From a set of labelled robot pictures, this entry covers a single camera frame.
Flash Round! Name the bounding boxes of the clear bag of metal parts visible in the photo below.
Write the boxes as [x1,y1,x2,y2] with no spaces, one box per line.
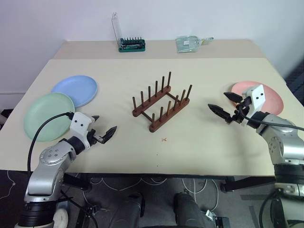
[175,35,216,54]

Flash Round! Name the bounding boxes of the green plastic plate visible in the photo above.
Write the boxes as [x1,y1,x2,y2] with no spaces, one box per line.
[23,92,76,143]

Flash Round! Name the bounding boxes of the dark rounded shape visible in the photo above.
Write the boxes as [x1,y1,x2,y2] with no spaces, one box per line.
[174,191,206,228]

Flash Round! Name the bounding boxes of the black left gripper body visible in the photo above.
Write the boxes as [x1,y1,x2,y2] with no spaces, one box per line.
[85,129,105,148]

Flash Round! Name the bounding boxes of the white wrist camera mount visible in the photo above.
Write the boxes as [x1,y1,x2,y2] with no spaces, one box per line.
[69,112,95,148]
[241,84,266,128]

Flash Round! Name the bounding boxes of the blue plastic plate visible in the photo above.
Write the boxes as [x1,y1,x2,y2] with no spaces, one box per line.
[50,75,99,108]

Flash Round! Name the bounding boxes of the dark box by wall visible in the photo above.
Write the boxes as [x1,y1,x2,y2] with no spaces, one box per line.
[0,108,14,125]

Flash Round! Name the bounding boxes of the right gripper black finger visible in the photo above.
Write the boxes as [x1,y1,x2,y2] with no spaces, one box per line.
[224,92,243,104]
[208,104,232,124]

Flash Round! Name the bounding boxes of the black table frame bar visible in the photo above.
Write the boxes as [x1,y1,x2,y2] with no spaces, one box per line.
[63,173,92,191]
[220,175,276,192]

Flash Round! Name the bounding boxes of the white floor cable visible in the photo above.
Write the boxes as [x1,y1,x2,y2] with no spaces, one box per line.
[0,170,16,200]
[82,177,167,209]
[181,178,219,212]

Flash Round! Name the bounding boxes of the black ribbed object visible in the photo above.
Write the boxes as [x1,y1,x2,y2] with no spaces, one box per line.
[284,63,304,105]

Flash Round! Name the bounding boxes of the white round caster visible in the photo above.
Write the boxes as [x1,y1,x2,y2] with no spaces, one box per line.
[52,206,70,228]

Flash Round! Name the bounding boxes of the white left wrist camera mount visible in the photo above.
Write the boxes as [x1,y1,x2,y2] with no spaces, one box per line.
[69,112,95,148]

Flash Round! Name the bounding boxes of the metal and black clamp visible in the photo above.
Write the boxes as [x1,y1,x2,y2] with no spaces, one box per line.
[205,209,230,228]

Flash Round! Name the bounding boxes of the green screwdriver bit set case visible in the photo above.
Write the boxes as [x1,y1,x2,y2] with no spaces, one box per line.
[111,11,146,53]

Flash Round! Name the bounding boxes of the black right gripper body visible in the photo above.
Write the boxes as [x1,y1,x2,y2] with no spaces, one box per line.
[228,96,252,124]

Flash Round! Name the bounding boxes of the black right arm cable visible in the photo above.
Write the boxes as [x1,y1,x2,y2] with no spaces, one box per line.
[238,104,304,131]

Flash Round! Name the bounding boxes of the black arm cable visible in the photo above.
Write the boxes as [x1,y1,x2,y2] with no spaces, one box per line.
[238,104,304,131]
[27,112,75,173]

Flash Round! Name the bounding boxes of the red plastic plate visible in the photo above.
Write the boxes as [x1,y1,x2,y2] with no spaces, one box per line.
[231,81,285,115]

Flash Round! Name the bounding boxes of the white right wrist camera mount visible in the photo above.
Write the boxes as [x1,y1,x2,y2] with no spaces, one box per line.
[241,84,266,128]

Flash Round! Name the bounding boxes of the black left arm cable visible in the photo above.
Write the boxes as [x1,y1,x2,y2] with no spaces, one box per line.
[27,112,75,173]

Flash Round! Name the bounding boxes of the wooden dish rack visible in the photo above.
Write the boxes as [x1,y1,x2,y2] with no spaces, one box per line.
[132,71,192,133]

